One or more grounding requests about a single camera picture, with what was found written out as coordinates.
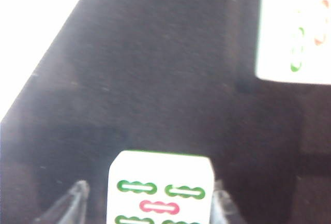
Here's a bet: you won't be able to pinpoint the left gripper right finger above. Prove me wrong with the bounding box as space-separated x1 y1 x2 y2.
211 180 243 224

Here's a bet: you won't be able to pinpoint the black fabric table mat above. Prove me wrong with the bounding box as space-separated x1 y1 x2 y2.
0 0 331 224

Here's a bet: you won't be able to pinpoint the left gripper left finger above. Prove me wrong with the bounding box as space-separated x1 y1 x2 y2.
33 180 90 224

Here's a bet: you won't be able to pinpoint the five bamboo mahjong tile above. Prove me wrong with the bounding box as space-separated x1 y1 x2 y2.
106 150 216 224
254 0 331 85

